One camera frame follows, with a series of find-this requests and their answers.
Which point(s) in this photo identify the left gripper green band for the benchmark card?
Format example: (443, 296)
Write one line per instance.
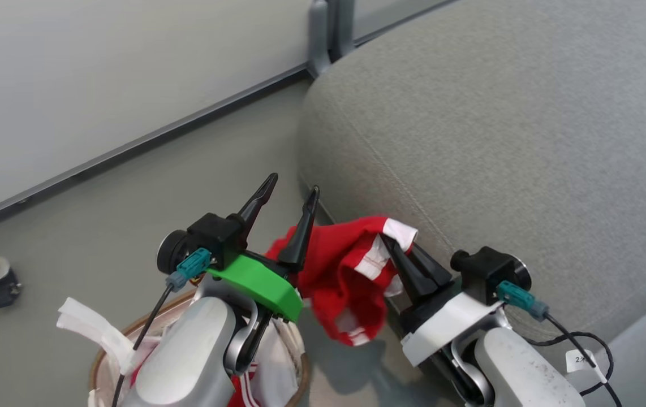
(255, 285)

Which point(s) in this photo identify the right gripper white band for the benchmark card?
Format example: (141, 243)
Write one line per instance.
(447, 322)

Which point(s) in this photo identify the red white garment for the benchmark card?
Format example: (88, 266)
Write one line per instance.
(331, 265)

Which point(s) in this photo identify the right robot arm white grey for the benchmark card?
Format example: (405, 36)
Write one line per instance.
(521, 367)

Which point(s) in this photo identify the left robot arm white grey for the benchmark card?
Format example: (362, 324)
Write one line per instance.
(187, 356)

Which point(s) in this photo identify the round wicker laundry basket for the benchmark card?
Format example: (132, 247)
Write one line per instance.
(300, 379)

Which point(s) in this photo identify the red white striped clothing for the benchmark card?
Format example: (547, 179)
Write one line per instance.
(242, 393)

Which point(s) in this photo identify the white basket liner cloth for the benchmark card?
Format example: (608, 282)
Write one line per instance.
(99, 333)

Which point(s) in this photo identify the grey fabric sofa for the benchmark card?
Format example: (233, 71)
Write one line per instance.
(498, 141)

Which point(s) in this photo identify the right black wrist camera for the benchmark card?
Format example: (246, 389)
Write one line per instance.
(484, 268)

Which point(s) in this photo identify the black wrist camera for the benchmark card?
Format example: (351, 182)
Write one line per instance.
(212, 234)
(484, 268)

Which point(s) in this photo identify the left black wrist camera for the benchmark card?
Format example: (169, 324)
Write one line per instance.
(212, 234)

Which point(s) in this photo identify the dark wall baseboard strip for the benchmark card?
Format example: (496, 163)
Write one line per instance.
(130, 147)

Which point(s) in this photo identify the grey metal post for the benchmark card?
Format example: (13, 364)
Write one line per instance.
(318, 39)

